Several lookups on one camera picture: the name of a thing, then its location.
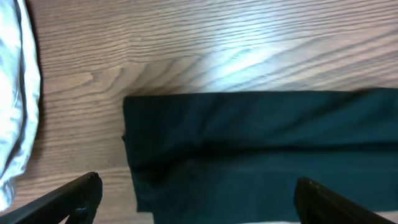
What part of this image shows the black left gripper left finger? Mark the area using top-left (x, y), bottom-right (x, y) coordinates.
top-left (1, 172), bottom-right (103, 224)

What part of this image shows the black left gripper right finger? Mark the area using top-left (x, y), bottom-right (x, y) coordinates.
top-left (294, 177), bottom-right (395, 224)

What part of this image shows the black t-shirt with logo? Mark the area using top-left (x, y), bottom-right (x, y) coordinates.
top-left (123, 88), bottom-right (397, 223)

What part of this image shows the folded beige garment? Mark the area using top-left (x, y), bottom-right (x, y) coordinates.
top-left (1, 0), bottom-right (41, 211)

